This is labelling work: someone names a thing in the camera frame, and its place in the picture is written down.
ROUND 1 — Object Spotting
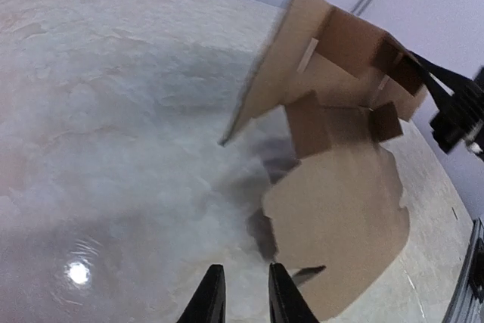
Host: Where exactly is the brown cardboard box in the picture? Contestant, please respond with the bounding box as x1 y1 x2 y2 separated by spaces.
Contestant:
222 0 427 321

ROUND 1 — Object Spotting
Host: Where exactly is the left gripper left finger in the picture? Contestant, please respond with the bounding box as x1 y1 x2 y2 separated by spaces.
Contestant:
177 264 226 323

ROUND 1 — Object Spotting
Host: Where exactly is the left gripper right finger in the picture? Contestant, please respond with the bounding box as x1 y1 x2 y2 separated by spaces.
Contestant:
268 262 318 323

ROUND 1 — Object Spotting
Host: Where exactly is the front aluminium rail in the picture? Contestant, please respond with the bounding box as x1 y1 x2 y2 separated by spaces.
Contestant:
442 218 483 323

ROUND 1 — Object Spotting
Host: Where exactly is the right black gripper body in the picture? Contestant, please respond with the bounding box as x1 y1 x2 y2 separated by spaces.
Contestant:
430 70 483 155

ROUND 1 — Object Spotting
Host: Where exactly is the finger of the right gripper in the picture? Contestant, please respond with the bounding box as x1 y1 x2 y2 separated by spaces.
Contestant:
410 51 473 111

